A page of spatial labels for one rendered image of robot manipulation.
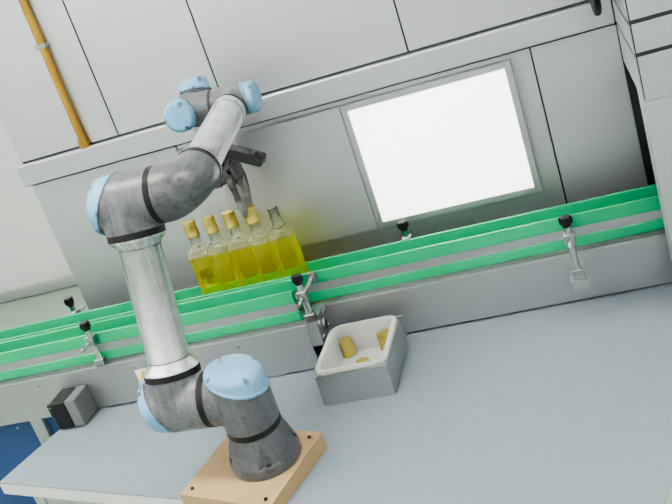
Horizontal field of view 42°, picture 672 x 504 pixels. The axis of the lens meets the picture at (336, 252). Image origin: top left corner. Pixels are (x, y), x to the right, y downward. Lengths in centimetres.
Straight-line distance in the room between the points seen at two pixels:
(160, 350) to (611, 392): 89
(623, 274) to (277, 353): 86
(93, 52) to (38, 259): 416
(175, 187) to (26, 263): 491
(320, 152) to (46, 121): 77
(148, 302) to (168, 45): 83
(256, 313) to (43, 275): 442
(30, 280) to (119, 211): 490
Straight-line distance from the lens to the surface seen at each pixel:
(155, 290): 177
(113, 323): 247
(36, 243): 647
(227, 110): 194
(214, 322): 227
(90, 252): 266
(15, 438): 275
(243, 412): 176
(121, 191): 174
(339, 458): 188
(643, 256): 216
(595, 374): 191
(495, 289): 218
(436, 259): 218
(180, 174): 171
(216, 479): 190
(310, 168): 231
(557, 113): 224
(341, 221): 235
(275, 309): 221
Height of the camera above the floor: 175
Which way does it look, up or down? 20 degrees down
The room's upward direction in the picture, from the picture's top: 19 degrees counter-clockwise
